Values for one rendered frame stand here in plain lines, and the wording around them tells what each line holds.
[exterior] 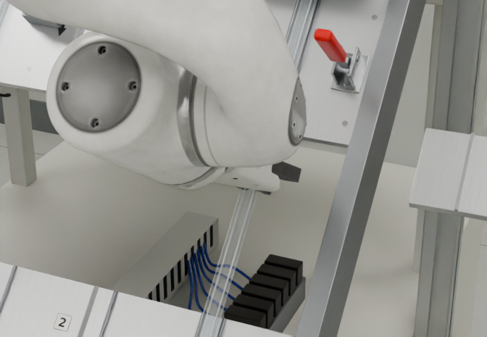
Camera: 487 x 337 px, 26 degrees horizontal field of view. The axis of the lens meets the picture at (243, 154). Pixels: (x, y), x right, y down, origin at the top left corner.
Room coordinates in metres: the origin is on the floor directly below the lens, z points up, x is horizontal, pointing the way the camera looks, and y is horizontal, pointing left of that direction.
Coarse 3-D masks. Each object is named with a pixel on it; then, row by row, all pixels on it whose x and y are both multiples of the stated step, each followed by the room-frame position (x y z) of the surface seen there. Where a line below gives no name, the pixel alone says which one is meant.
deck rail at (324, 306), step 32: (416, 0) 0.97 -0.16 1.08; (384, 32) 0.93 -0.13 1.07; (416, 32) 0.98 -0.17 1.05; (384, 64) 0.90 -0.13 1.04; (384, 96) 0.88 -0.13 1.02; (384, 128) 0.89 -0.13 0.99; (352, 160) 0.84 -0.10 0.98; (352, 192) 0.82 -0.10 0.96; (352, 224) 0.81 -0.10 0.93; (320, 256) 0.78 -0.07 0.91; (352, 256) 0.81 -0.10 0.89; (320, 288) 0.76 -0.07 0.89; (320, 320) 0.74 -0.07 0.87
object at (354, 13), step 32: (288, 0) 0.99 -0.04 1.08; (320, 0) 0.98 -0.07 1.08; (352, 0) 0.97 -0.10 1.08; (384, 0) 0.96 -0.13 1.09; (0, 32) 1.06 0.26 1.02; (32, 32) 1.05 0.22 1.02; (64, 32) 1.04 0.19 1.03; (352, 32) 0.95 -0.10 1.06; (0, 64) 1.03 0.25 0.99; (32, 64) 1.02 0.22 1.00; (320, 64) 0.93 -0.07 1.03; (320, 96) 0.91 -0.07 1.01; (352, 96) 0.90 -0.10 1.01; (320, 128) 0.88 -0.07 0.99; (352, 128) 0.88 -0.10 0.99
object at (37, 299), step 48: (0, 288) 0.85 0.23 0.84; (48, 288) 0.84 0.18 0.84; (96, 288) 0.82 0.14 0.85; (0, 336) 0.81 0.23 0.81; (48, 336) 0.80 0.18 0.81; (96, 336) 0.79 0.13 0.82; (144, 336) 0.78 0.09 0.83; (192, 336) 0.77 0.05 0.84; (240, 336) 0.76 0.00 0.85; (288, 336) 0.75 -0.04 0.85
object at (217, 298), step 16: (304, 0) 0.97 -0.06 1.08; (304, 16) 0.96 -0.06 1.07; (288, 32) 0.95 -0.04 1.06; (304, 32) 0.96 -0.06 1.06; (240, 192) 0.85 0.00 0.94; (256, 192) 0.85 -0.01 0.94; (240, 208) 0.84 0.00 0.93; (240, 224) 0.82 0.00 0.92; (240, 240) 0.81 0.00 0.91; (224, 256) 0.81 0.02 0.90; (224, 272) 0.79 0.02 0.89; (224, 288) 0.78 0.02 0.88; (208, 304) 0.78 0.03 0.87; (224, 304) 0.78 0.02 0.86; (208, 320) 0.77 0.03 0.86; (208, 336) 0.76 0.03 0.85
